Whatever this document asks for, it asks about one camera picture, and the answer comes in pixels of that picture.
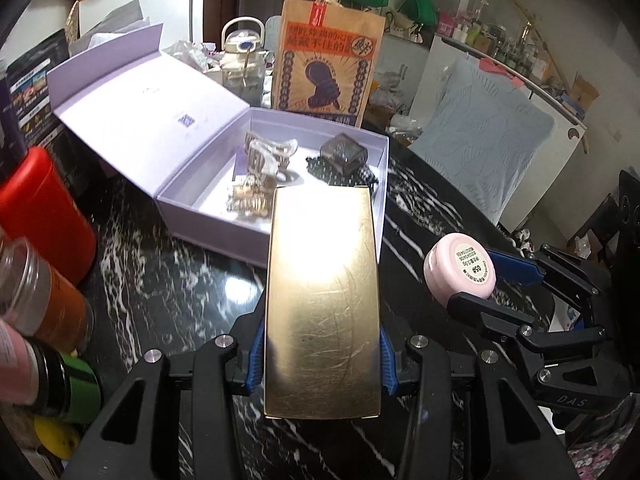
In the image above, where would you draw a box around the black white checked scrunchie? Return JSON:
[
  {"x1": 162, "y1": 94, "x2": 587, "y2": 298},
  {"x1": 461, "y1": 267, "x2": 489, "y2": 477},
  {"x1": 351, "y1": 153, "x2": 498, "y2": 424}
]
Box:
[{"x1": 320, "y1": 132, "x2": 368, "y2": 173}]

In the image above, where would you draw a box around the white refrigerator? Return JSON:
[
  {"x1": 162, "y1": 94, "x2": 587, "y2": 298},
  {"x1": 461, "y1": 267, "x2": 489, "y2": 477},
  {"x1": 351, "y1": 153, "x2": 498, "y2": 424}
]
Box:
[{"x1": 79, "y1": 0, "x2": 206, "y2": 43}]

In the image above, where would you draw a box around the black polka dot scrunchie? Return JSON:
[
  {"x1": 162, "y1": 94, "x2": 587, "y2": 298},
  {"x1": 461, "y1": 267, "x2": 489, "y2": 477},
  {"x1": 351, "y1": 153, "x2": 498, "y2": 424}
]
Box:
[{"x1": 306, "y1": 157, "x2": 381, "y2": 193}]

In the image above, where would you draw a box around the pearly wavy hair clip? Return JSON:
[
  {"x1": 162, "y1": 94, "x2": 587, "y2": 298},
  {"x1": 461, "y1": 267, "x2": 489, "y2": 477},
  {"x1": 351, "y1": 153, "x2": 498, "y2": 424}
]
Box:
[{"x1": 245, "y1": 132, "x2": 301, "y2": 181}]

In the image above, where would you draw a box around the star hair clip with bear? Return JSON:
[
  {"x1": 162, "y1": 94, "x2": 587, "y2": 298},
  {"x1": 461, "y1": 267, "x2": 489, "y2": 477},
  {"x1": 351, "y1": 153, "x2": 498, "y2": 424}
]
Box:
[{"x1": 227, "y1": 180, "x2": 273, "y2": 221}]

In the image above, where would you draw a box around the white cabinet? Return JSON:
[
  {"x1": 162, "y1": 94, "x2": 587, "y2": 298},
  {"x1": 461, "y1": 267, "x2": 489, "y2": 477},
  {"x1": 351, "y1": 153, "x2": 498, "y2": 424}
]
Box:
[{"x1": 407, "y1": 35, "x2": 588, "y2": 236}]

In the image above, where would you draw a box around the red canister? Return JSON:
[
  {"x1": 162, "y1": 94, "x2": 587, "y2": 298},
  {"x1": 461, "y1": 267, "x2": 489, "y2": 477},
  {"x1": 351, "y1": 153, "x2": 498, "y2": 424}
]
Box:
[{"x1": 0, "y1": 146, "x2": 97, "y2": 286}]

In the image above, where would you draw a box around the green container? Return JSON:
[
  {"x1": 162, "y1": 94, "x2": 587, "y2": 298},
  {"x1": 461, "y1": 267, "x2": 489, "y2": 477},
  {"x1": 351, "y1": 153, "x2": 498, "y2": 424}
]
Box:
[{"x1": 62, "y1": 352, "x2": 103, "y2": 423}]

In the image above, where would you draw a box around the gold rectangular box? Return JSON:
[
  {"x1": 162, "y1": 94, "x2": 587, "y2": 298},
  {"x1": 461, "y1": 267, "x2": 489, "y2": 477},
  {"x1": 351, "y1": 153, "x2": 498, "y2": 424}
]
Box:
[{"x1": 263, "y1": 185, "x2": 383, "y2": 420}]

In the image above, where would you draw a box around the white gift box with lid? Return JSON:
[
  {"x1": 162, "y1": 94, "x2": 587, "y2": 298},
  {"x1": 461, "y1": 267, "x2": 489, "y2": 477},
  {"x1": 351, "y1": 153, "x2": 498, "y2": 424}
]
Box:
[{"x1": 46, "y1": 22, "x2": 390, "y2": 267}]

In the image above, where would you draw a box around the light blue pillow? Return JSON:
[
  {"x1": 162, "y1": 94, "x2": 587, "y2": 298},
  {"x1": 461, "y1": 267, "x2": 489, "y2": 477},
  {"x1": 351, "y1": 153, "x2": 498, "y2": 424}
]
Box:
[{"x1": 407, "y1": 57, "x2": 556, "y2": 226}]

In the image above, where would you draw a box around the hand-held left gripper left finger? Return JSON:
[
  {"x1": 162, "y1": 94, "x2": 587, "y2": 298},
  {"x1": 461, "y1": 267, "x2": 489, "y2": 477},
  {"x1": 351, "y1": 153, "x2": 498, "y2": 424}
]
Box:
[{"x1": 60, "y1": 305, "x2": 266, "y2": 480}]

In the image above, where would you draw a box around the pink paper cup with panda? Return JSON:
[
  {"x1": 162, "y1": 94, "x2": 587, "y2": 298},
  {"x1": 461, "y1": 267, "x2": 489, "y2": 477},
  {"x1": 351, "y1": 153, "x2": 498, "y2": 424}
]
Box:
[{"x1": 0, "y1": 317, "x2": 38, "y2": 403}]

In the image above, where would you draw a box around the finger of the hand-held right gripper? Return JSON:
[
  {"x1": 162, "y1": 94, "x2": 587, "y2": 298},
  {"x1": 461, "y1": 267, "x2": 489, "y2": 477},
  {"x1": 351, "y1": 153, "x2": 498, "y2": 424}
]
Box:
[
  {"x1": 446, "y1": 292, "x2": 538, "y2": 348},
  {"x1": 487, "y1": 245, "x2": 601, "y2": 301}
]

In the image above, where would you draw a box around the black printed pouch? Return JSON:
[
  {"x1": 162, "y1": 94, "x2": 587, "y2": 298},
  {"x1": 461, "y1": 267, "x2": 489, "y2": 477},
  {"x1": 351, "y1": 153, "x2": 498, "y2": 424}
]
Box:
[{"x1": 7, "y1": 30, "x2": 68, "y2": 146}]

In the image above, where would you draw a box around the pink round jar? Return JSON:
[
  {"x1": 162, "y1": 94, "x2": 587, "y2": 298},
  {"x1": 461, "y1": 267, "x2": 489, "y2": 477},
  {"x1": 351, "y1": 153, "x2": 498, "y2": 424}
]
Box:
[{"x1": 424, "y1": 232, "x2": 497, "y2": 306}]

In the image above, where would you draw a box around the yellow round object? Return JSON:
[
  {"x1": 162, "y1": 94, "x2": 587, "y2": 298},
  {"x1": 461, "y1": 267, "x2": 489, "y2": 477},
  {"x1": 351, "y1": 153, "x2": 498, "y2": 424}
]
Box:
[{"x1": 34, "y1": 417, "x2": 81, "y2": 461}]

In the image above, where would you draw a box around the brown printed paper bag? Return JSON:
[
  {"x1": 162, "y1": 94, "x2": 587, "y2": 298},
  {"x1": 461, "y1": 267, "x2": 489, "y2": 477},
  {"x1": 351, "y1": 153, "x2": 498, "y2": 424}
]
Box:
[{"x1": 271, "y1": 0, "x2": 386, "y2": 128}]

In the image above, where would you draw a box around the white water bottle with handle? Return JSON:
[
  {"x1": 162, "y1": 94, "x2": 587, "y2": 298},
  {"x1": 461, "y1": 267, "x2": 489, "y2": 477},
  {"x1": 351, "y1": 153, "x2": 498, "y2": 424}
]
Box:
[{"x1": 221, "y1": 17, "x2": 266, "y2": 68}]

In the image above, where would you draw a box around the clear plastic jar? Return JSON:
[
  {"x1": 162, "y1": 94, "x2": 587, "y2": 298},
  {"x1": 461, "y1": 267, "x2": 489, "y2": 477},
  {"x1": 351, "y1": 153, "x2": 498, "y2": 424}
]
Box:
[{"x1": 0, "y1": 237, "x2": 95, "y2": 353}]

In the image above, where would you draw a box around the clear plastic bag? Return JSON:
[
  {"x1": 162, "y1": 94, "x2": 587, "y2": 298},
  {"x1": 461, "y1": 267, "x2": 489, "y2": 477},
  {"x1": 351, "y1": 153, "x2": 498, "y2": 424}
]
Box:
[{"x1": 165, "y1": 40, "x2": 221, "y2": 73}]

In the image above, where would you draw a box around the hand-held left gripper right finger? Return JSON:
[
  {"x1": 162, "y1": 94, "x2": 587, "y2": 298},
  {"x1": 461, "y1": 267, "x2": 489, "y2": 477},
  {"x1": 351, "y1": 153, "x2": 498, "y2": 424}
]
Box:
[{"x1": 379, "y1": 327, "x2": 571, "y2": 480}]

